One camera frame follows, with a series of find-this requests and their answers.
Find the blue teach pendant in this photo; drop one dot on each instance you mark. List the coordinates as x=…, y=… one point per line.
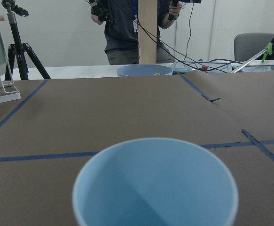
x=208, y=67
x=258, y=66

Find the black camera tripod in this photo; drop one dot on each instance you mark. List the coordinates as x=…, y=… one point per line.
x=17, y=50

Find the wooden post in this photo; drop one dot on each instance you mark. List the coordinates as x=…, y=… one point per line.
x=147, y=37

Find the light blue cup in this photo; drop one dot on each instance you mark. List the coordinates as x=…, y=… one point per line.
x=155, y=182

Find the standing person grey shirt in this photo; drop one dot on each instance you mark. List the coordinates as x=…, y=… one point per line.
x=122, y=26

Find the blue bowl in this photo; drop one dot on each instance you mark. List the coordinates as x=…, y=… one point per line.
x=143, y=70

